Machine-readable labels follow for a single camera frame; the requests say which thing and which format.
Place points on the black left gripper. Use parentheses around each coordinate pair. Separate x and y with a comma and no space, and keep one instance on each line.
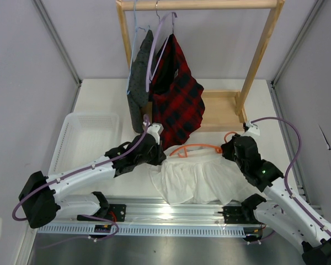
(159,156)

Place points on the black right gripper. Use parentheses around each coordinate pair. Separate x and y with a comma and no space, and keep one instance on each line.
(227,148)

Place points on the orange hanger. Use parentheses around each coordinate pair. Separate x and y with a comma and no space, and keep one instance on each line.
(182,151)

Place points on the white pleated skirt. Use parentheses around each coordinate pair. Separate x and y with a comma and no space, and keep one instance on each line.
(201,177)

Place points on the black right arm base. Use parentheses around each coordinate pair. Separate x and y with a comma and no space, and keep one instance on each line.
(238,215)

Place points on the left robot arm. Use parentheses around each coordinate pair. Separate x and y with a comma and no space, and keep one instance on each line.
(59,186)

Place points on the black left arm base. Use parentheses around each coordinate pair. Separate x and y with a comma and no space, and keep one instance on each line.
(115,213)

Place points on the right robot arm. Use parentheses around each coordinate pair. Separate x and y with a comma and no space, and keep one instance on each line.
(277,205)

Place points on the light blue hanger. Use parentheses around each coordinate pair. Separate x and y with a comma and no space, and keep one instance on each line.
(137,28)

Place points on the wooden clothes rack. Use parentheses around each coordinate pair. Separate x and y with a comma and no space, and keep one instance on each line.
(224,109)

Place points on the dark grey dotted garment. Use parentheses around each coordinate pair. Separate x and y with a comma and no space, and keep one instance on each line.
(137,96)

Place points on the red black plaid garment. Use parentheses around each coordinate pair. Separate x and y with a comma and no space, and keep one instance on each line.
(175,95)

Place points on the white plastic basket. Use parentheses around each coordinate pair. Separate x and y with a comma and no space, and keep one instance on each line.
(84,136)

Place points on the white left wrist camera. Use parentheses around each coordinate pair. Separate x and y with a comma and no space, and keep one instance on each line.
(154,129)

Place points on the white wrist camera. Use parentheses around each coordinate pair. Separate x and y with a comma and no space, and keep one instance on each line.
(250,129)
(154,129)

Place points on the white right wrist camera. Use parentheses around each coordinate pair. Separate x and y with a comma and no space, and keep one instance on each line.
(250,129)

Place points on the aluminium mounting rail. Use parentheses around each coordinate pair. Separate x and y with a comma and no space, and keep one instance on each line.
(168,212)

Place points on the slotted cable duct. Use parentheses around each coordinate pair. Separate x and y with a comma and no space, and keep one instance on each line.
(144,230)

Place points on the aluminium frame post left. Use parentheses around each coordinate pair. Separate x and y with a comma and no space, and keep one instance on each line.
(51,29)

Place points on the aluminium frame post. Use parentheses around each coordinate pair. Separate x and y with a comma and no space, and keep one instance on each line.
(51,29)
(301,35)

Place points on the aluminium frame post right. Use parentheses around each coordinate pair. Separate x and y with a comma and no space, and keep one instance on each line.
(301,35)

